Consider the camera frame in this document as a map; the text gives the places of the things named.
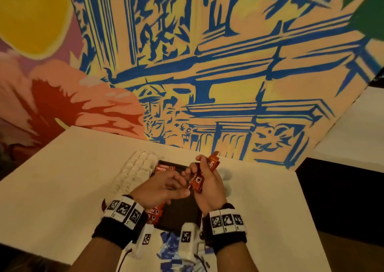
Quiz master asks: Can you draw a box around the black wristband with markers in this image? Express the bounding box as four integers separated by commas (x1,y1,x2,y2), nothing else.
91,195,149,250
203,203,248,254

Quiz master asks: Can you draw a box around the row of red Nescafe sachets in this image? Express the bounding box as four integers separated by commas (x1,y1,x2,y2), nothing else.
144,164,178,224

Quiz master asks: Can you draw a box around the pile of blue sugar sachets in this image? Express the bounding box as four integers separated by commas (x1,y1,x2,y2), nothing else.
157,230,216,272

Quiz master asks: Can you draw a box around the dark brown tray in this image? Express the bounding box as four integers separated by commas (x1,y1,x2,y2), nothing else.
102,160,208,234

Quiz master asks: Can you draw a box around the person's left hand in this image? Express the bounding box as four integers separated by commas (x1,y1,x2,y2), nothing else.
129,168,192,211

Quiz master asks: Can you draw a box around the row of tea bags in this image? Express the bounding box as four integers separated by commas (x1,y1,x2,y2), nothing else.
103,150,160,206

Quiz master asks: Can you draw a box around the person's right hand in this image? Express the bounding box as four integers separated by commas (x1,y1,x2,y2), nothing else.
183,155,229,217

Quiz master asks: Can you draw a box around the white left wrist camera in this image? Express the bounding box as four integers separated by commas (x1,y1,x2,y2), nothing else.
133,224,155,259

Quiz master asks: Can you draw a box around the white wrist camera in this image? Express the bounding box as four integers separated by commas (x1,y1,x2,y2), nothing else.
133,224,155,259
178,222,200,264

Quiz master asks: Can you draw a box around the black right camera cable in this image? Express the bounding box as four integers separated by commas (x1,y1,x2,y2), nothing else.
195,254,208,272

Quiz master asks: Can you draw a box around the black left wristband with markers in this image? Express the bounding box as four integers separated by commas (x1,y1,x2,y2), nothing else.
91,195,149,250

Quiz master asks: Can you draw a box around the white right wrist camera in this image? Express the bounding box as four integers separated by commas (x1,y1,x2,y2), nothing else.
178,222,200,264

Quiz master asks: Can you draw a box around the black right wristband with markers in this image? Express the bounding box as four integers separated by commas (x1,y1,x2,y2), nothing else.
203,203,248,254

